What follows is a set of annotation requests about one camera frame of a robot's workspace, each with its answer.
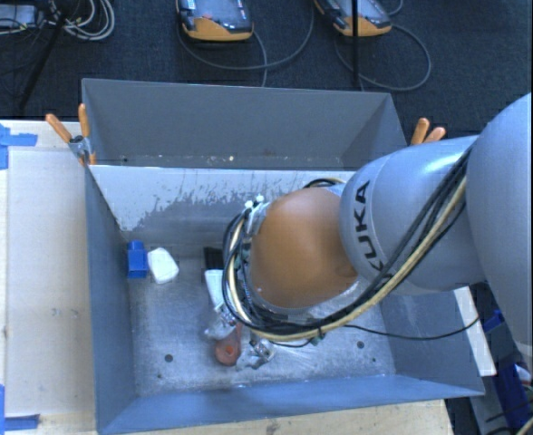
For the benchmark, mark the white rounded block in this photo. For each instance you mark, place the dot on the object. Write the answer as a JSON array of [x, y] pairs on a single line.
[[163, 265]]

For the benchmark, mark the black cylinder on white bracket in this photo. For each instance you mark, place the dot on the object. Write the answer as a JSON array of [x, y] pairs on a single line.
[[213, 283]]

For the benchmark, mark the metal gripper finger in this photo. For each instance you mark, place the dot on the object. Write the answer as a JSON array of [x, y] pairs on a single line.
[[253, 356], [219, 326]]

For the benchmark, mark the blue block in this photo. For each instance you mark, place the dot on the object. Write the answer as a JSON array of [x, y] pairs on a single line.
[[137, 261]]

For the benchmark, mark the grey metal bin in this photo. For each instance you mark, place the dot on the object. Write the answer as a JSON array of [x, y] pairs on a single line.
[[180, 324]]

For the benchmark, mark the pale wood board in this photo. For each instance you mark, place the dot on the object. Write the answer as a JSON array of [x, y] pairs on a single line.
[[44, 288]]

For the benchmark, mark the orange-red toy food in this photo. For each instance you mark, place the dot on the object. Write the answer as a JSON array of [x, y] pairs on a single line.
[[227, 351]]

